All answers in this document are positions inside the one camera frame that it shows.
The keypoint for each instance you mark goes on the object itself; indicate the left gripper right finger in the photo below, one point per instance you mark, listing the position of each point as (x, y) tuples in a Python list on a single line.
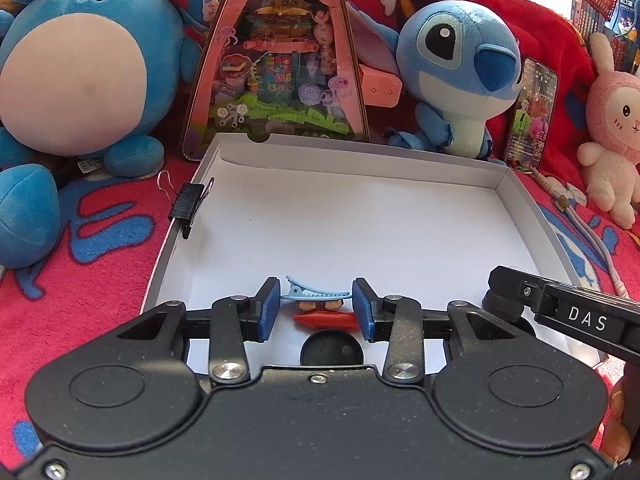
[(397, 320)]

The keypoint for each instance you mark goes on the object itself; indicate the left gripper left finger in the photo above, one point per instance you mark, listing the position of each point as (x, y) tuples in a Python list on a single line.
[(233, 321)]

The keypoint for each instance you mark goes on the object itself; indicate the light blue hair clip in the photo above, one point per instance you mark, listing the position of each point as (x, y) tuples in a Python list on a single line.
[(309, 299)]

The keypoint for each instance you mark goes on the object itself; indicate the black round lid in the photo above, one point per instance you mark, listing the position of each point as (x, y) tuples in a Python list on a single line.
[(331, 348)]

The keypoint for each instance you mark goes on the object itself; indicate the white cardboard box tray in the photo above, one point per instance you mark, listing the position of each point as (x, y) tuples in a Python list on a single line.
[(427, 226)]

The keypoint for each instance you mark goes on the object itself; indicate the black binder clip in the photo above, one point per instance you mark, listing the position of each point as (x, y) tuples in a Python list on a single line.
[(184, 203)]

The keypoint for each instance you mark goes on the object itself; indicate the red patterned blanket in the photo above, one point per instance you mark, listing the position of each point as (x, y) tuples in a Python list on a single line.
[(112, 231)]

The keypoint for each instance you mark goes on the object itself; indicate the pink bunny plush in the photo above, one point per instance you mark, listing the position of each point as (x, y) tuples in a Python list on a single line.
[(609, 160)]

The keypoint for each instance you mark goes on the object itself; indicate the smartphone with lit screen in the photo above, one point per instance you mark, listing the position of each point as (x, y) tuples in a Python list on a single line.
[(530, 127)]

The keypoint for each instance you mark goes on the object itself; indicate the blue Stitch plush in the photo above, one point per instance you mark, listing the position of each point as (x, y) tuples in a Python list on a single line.
[(461, 63)]

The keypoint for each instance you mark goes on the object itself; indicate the pink triangular toy box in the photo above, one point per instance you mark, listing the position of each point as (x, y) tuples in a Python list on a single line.
[(283, 67)]

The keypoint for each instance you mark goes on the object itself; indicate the blue round mouse plush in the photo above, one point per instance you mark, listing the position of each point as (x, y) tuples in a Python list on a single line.
[(85, 79)]

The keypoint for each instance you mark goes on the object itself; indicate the blue paper bag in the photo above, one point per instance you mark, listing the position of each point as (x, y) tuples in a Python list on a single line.
[(624, 19)]

